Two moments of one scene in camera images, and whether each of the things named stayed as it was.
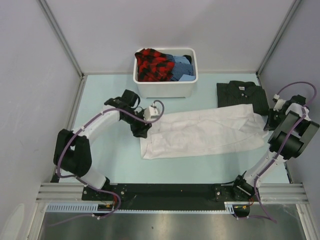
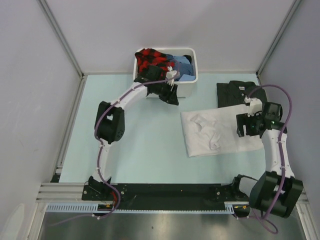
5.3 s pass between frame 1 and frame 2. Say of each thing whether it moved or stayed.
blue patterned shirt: stayed
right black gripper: moved
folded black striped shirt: stayed
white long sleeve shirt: moved
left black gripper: moved
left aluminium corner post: stayed
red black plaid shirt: stayed
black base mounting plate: stayed
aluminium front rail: stayed
